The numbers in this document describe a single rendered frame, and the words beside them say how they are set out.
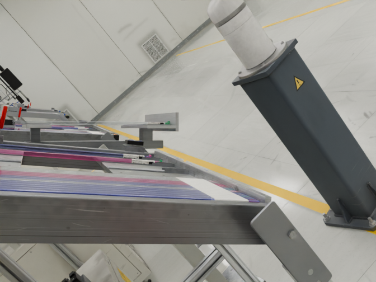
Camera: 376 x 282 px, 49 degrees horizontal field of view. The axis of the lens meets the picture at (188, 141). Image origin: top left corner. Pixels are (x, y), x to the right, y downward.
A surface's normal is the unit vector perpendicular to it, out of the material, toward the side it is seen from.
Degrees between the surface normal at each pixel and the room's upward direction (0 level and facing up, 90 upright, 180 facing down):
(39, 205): 90
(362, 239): 0
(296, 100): 90
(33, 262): 90
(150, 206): 90
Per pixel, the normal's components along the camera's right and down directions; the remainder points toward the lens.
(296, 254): 0.34, 0.09
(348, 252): -0.61, -0.74
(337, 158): 0.52, -0.06
